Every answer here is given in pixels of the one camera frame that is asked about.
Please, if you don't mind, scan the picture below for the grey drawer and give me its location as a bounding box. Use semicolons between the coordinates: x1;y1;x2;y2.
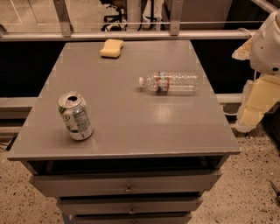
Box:
30;170;221;197
58;196;202;215
73;213;192;224

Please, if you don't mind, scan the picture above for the yellow sponge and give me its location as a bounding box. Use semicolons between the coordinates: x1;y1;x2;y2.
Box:
100;39;123;58

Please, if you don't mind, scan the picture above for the grey drawer cabinet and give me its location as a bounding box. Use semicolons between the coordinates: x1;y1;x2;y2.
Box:
6;39;242;224

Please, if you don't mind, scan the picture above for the black office chair base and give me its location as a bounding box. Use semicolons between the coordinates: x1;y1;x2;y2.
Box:
100;0;127;32

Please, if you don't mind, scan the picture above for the silver green soda can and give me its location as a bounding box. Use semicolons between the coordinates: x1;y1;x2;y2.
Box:
58;91;94;141

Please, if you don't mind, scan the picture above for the clear plastic water bottle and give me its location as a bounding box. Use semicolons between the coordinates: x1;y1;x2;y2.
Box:
139;72;199;95

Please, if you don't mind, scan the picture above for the grey metal railing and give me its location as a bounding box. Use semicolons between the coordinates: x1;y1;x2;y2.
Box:
0;0;280;42

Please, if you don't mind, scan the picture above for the middle grey drawer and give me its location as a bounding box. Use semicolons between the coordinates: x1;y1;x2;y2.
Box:
58;196;202;215

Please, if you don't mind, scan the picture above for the bottom grey drawer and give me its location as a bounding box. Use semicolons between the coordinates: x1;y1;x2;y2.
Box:
73;213;192;224

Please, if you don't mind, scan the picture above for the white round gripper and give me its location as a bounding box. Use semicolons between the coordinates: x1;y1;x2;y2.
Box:
232;10;280;133

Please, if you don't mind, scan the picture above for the top grey drawer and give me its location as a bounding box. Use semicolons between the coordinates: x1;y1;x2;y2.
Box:
30;170;221;197

